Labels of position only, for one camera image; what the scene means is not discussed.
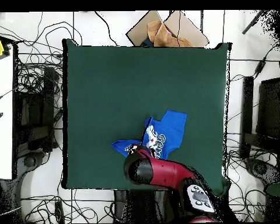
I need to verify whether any dark green table cloth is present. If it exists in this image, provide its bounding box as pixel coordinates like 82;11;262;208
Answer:
62;38;232;195

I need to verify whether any tan cloth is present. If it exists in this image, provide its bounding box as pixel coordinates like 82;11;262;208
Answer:
146;20;194;48

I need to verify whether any white desk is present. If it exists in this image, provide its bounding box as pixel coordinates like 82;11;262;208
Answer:
0;45;14;180

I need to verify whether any black rod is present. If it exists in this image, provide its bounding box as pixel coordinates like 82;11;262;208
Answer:
241;9;267;35

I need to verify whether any blue printed t-shirt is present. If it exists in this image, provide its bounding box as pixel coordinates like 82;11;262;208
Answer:
111;110;188;160

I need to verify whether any open cardboard box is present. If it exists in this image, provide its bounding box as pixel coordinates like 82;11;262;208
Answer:
125;10;209;48

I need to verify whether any black cable tangle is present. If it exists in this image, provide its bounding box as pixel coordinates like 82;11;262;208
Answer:
20;188;115;223
223;132;271;222
13;20;83;99

